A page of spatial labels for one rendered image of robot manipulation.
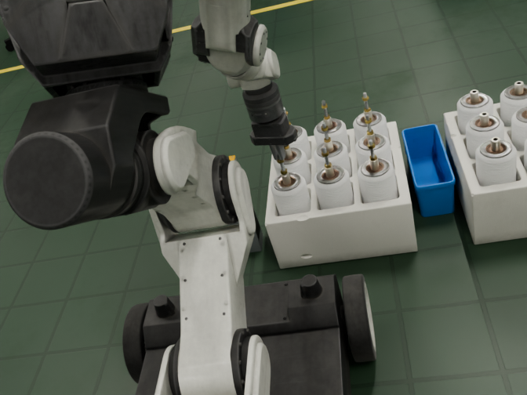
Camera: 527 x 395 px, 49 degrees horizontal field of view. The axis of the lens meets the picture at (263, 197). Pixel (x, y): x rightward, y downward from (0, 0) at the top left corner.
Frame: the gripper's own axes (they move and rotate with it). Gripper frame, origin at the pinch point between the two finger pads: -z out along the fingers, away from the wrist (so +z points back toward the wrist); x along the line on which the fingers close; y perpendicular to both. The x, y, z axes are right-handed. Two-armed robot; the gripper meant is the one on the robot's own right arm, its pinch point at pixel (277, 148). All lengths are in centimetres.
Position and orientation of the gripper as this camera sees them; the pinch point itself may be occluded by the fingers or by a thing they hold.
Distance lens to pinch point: 151.5
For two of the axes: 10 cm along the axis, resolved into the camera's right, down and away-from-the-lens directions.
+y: 3.3, -6.6, 6.8
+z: -2.5, -7.5, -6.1
